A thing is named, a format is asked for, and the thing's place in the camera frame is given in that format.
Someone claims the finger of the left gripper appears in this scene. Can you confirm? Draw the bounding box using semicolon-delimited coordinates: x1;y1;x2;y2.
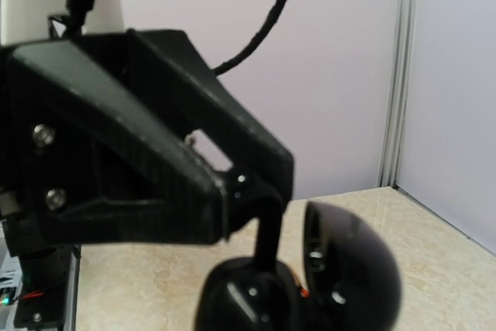
127;29;294;202

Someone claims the black earbud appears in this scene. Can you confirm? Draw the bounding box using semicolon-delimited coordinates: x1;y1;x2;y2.
224;168;285;271

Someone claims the front aluminium rail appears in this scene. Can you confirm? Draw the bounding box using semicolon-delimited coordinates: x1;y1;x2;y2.
0;237;82;331

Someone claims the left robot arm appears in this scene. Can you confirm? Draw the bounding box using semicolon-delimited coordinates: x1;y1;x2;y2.
1;0;294;266

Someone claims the black earbud charging case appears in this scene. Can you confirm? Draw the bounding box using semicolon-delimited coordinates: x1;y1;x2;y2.
193;202;402;330

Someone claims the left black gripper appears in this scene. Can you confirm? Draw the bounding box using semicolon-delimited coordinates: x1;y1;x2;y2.
1;33;225;257

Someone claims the left aluminium frame post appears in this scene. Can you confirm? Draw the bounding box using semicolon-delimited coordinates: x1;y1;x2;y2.
378;0;416;188

